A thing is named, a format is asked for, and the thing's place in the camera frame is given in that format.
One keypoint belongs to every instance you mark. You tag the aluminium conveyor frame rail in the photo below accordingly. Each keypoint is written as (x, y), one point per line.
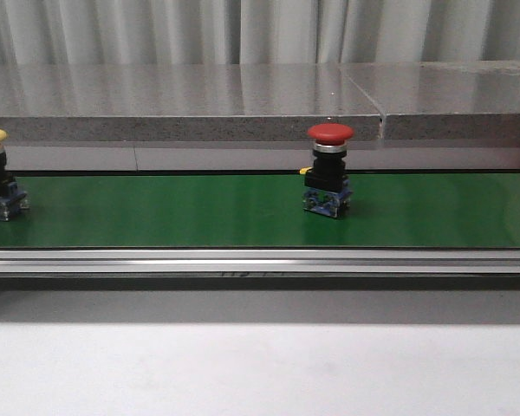
(282, 268)

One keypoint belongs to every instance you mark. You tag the green conveyor belt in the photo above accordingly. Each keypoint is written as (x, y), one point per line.
(467, 210)

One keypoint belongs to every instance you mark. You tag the white pleated curtain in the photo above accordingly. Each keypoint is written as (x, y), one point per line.
(246, 32)

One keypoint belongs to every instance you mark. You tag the red mushroom push button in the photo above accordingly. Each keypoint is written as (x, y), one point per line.
(326, 183)

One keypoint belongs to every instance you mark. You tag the grey speckled stone counter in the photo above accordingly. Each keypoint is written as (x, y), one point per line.
(106, 117)

